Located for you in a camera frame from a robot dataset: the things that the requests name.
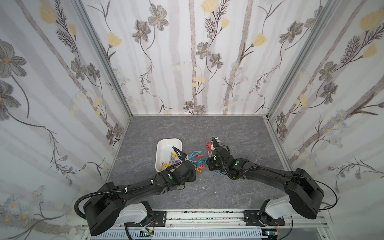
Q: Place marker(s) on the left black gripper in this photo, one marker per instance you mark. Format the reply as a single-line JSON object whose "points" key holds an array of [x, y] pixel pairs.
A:
{"points": [[179, 162]]}

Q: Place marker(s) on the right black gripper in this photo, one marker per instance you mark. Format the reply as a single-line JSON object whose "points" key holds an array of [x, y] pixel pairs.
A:
{"points": [[218, 151]]}

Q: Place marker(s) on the white plastic storage box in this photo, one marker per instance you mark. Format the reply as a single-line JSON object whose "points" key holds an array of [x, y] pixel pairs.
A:
{"points": [[164, 150]]}

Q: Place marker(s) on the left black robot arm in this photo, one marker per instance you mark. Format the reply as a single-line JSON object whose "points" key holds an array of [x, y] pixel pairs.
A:
{"points": [[102, 208]]}

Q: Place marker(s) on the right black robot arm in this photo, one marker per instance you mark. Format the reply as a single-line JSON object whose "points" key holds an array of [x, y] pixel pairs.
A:
{"points": [[303, 194]]}

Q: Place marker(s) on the mint clothespin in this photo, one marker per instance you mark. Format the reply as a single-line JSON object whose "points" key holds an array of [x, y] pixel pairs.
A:
{"points": [[197, 164]]}

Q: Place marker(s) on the teal clothespin upper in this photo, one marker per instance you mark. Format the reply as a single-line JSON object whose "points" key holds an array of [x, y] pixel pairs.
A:
{"points": [[193, 154]]}

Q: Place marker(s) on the red clothespin pair left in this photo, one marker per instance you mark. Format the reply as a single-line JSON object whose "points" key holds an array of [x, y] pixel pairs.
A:
{"points": [[209, 146]]}

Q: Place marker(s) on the white cable duct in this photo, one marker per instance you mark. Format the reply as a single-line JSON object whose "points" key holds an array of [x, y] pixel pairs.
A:
{"points": [[199, 234]]}

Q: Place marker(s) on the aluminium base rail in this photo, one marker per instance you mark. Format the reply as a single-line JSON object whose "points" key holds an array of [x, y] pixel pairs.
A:
{"points": [[292, 227]]}

